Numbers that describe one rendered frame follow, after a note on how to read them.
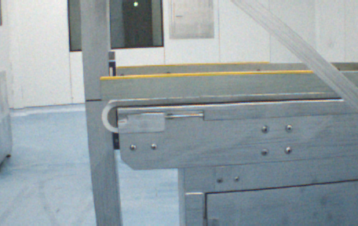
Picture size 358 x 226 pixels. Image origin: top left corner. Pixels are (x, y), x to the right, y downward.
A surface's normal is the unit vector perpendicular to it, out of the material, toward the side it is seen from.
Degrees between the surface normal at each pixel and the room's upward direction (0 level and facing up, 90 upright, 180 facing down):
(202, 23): 90
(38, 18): 90
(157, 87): 90
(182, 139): 90
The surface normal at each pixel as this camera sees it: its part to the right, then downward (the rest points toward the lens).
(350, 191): 0.06, 0.18
